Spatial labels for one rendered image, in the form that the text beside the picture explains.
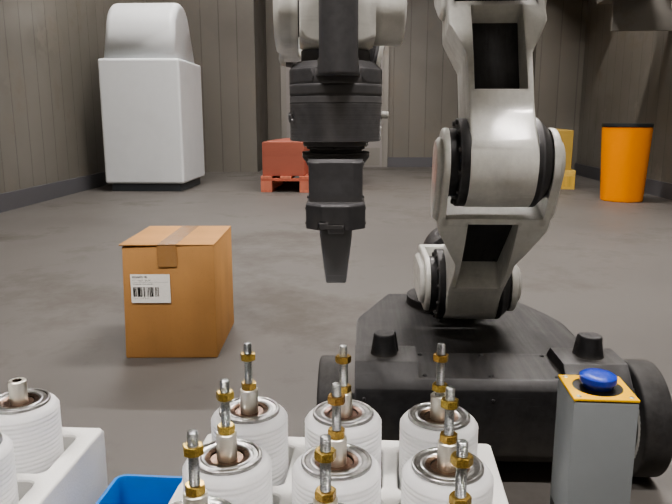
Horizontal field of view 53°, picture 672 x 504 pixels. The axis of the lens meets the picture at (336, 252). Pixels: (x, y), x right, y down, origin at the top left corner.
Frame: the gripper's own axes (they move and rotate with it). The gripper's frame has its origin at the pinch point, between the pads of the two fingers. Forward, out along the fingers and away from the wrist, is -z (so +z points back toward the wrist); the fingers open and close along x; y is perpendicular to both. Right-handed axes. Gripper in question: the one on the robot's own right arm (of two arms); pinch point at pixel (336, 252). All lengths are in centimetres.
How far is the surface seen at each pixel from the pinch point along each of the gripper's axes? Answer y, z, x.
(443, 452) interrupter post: 11.1, -20.8, 1.8
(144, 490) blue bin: -27, -38, -19
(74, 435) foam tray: -36, -30, -20
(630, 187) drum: 212, -38, -423
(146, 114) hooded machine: -160, 15, -495
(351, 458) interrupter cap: 1.6, -22.9, -0.7
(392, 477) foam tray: 6.8, -30.0, -9.2
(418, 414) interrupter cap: 10.0, -22.6, -11.1
